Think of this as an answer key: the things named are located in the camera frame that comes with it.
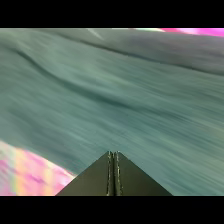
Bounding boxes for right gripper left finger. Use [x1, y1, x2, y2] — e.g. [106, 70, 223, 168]
[55, 150, 115, 197]

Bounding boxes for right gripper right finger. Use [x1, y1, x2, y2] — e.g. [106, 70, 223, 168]
[114, 150, 173, 197]

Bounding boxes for dark blue jeans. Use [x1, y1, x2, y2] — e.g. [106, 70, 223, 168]
[0, 28, 224, 197]

